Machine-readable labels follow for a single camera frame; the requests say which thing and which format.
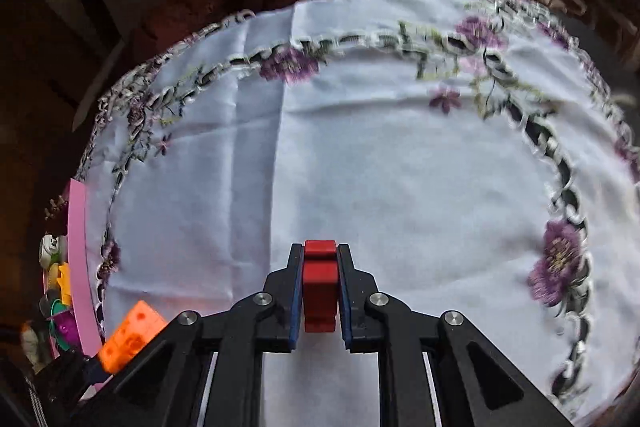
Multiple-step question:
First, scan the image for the green white toy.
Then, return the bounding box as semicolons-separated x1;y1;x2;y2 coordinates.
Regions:
39;234;68;270

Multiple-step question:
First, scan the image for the pink cardboard box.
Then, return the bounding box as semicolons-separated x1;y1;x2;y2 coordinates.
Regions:
40;179;108;358

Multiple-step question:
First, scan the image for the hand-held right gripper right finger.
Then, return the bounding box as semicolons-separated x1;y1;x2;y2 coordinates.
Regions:
337;243;576;427

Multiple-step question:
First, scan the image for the orange plastic block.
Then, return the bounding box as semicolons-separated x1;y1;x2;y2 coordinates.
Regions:
97;300;167;375

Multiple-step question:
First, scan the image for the green plastic spool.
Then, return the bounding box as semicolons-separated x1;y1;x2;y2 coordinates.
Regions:
40;294;71;323

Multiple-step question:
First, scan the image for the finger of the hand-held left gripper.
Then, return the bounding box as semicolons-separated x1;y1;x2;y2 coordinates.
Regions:
82;354;118;390

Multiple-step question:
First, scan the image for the white floral embroidered tablecloth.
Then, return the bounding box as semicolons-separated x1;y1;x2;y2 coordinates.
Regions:
75;0;640;427

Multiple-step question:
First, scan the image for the red plastic block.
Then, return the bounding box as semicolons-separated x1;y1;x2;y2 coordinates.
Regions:
302;239;338;334

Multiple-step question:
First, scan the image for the magenta plastic spool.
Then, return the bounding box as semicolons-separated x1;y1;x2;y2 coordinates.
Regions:
52;312;81;350

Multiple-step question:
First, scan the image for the yellow oval toy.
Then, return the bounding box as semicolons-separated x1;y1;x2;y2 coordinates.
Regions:
47;262;73;305

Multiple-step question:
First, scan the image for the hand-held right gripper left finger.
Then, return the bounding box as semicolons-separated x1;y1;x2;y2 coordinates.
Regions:
72;243;306;427

